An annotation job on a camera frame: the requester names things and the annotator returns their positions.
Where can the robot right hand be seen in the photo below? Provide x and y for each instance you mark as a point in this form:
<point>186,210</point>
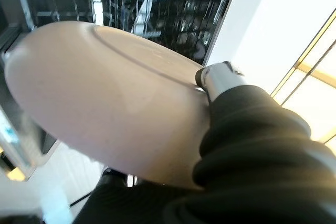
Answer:
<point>262,169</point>

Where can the cream round plate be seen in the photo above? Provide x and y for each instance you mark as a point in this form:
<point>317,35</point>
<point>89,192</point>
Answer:
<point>92,103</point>

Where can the built-in dishwasher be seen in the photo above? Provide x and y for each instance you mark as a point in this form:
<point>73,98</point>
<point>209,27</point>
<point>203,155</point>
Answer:
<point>183,11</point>

